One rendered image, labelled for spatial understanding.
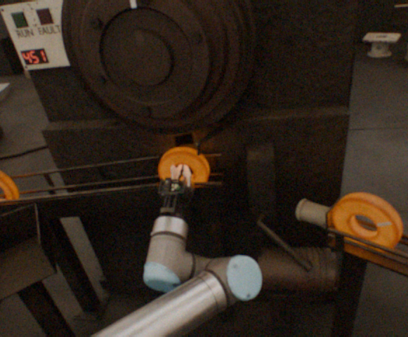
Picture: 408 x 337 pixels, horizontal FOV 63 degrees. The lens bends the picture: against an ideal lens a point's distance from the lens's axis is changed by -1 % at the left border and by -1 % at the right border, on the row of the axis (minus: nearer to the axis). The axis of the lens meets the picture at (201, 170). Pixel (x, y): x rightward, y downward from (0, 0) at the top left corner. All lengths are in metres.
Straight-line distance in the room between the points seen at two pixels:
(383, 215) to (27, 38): 1.05
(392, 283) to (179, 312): 1.20
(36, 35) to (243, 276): 0.87
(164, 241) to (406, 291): 1.17
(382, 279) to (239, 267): 1.08
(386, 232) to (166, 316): 0.52
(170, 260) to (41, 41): 0.72
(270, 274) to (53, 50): 0.90
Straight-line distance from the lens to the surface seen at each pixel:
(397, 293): 1.70
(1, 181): 1.35
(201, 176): 1.02
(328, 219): 0.90
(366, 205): 0.85
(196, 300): 0.70
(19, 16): 1.14
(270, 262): 1.02
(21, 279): 1.10
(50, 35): 1.12
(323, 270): 1.03
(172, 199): 0.91
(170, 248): 0.83
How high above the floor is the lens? 1.30
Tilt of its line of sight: 33 degrees down
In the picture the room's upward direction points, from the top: 9 degrees counter-clockwise
